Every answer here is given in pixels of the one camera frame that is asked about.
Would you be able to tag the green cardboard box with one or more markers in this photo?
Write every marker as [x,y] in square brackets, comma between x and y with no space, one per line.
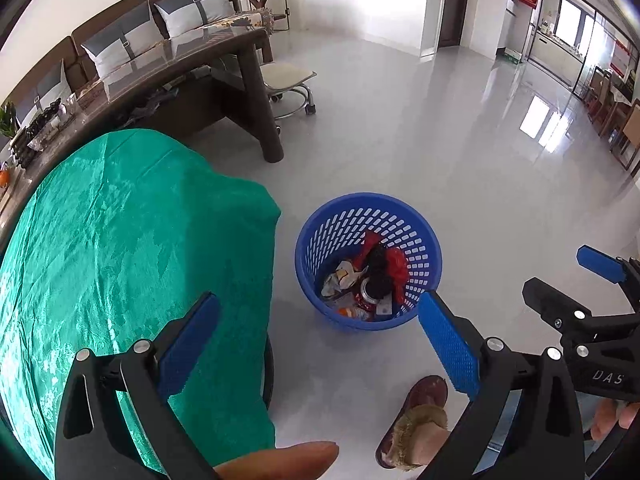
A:
[512,55]

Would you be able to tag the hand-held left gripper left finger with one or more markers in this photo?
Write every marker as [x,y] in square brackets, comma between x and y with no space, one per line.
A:
[192,347]

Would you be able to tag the person's left hand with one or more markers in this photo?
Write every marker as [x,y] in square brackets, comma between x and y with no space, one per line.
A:
[285,460]

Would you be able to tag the potted green plant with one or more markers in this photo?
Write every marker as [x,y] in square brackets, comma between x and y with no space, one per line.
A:
[7,120]

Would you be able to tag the floral sofa cover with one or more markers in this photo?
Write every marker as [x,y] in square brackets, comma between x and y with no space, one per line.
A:
[240,20]

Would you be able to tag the white wheeled stool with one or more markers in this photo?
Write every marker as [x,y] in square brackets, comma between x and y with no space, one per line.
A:
[287,80]

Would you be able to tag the kitchen counter cabinet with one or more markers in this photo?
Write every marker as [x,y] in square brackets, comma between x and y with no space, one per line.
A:
[555,50]

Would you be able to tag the glass dish with dark fruit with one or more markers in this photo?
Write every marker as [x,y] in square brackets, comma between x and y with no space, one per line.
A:
[45,122]

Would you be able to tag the brown wooden sofa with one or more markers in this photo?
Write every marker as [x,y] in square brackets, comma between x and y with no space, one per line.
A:
[80,40]

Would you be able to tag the grey two-tone cushion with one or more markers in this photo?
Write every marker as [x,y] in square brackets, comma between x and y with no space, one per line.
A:
[47,90]
[125,42]
[197,7]

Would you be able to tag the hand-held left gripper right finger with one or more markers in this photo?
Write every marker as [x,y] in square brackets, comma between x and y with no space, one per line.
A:
[450,347]

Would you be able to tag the blue plastic wastebasket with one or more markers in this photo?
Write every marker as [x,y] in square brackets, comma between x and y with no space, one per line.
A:
[320,240]

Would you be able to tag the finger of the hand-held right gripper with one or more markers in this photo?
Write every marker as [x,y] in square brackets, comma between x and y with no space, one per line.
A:
[550,302]
[600,262]

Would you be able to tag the red snack wrapper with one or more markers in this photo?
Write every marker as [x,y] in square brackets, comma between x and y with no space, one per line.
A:
[397,265]

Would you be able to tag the green tablecloth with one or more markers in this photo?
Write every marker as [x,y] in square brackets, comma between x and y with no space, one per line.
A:
[125,250]

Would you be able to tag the wooden dining chairs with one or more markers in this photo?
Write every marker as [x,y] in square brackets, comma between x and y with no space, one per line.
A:
[617,120]

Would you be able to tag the person's leg in jeans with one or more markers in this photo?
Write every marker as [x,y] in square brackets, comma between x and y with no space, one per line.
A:
[586,420]

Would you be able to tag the brown glass-top coffee table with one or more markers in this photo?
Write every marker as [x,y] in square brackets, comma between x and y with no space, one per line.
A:
[200,55]

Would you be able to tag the fruit bowl with orange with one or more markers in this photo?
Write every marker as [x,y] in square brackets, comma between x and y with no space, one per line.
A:
[4,179]

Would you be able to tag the metal drink can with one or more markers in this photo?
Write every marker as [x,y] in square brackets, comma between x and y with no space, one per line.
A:
[371,294]

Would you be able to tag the dark brown door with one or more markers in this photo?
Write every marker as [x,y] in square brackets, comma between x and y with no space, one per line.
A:
[455,5]

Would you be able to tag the brown furry slipper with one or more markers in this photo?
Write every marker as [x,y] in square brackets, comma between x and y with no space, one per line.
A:
[417,420]

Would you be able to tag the person's right hand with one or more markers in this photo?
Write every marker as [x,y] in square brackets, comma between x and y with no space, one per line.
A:
[605,420]

